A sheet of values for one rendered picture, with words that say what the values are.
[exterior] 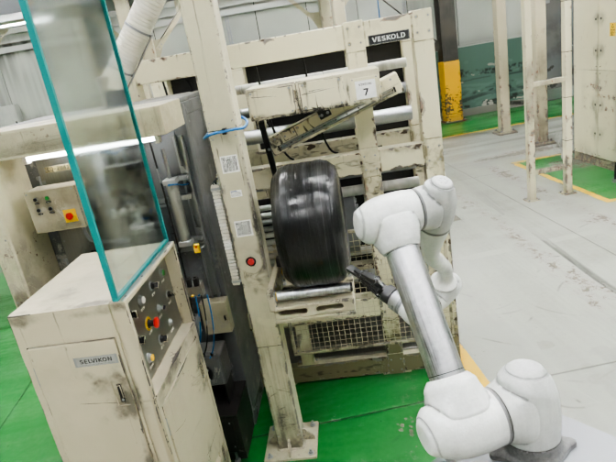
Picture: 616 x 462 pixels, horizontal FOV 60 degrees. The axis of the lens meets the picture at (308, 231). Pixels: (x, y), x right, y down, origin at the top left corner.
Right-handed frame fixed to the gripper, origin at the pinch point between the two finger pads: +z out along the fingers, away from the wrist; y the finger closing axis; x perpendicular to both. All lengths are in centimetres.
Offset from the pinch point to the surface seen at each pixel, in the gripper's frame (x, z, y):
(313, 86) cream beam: 44, 59, -41
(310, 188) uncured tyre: 6.5, 26.7, -27.5
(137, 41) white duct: 2, 123, -67
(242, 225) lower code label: -17, 50, -10
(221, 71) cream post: 9, 71, -66
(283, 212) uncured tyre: -7.6, 28.6, -24.4
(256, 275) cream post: -24.2, 39.9, 11.1
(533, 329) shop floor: 104, -42, 141
